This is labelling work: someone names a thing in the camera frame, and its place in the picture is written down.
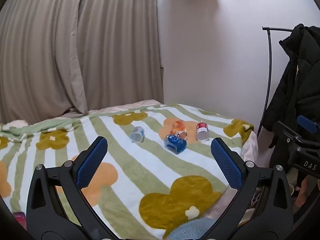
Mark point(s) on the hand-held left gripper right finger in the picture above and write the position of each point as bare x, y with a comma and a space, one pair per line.
226, 165

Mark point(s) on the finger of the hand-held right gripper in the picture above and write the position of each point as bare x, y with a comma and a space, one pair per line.
307, 124

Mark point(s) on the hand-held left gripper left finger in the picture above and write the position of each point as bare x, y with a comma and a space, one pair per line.
91, 162

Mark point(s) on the pale blue cup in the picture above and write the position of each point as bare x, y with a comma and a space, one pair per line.
137, 134

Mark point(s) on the orange cup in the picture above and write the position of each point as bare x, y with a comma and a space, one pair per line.
178, 128

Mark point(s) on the black jacket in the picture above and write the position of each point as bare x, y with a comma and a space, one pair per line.
296, 92

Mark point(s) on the red and white can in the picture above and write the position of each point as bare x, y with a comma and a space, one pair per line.
202, 131

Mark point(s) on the blue can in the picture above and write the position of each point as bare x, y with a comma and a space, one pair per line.
175, 143

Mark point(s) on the floral striped blanket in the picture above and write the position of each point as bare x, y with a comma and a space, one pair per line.
150, 172

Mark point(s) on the light blue fluffy cloth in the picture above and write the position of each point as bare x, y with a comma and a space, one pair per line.
190, 230

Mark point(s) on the black clothes rack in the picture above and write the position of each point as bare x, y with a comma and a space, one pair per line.
270, 55

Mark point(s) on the pink object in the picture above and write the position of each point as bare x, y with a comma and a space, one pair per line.
20, 219

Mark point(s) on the beige curtain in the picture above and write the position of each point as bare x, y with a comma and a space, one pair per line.
75, 55

